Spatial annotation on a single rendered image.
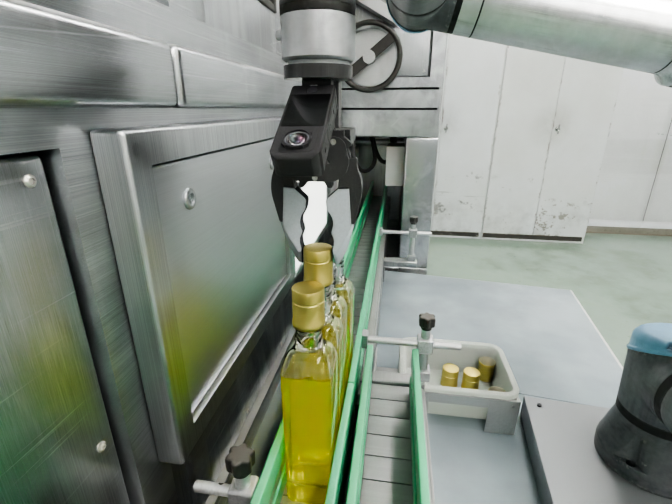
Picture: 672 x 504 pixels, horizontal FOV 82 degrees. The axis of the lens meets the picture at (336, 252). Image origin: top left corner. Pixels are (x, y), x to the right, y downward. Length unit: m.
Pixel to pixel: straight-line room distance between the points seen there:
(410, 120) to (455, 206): 2.97
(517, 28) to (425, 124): 0.91
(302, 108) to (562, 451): 0.68
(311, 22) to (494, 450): 0.74
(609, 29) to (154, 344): 0.57
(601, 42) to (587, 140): 4.00
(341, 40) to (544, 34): 0.25
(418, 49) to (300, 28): 1.06
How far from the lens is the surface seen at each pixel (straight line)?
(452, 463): 0.80
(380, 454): 0.62
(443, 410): 0.83
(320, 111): 0.38
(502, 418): 0.85
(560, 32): 0.56
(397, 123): 1.43
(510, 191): 4.41
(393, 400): 0.70
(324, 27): 0.41
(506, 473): 0.82
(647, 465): 0.79
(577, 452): 0.83
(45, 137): 0.34
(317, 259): 0.44
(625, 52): 0.59
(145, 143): 0.37
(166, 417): 0.45
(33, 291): 0.34
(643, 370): 0.73
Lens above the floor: 1.34
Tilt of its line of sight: 20 degrees down
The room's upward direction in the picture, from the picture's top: straight up
